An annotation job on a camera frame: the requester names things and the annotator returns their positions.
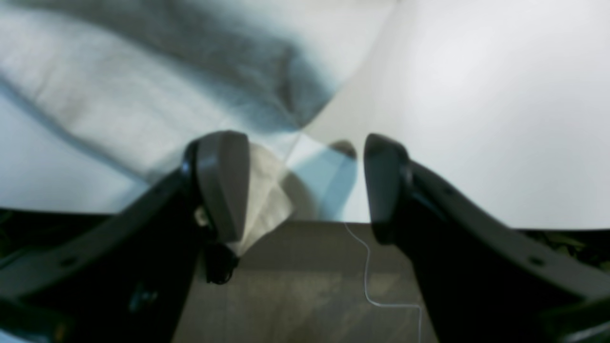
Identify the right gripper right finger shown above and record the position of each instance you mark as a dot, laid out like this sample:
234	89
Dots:
481	281

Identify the beige t-shirt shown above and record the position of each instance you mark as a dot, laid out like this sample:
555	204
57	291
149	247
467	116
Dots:
136	80

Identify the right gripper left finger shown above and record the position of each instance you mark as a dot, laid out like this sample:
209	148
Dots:
125	278

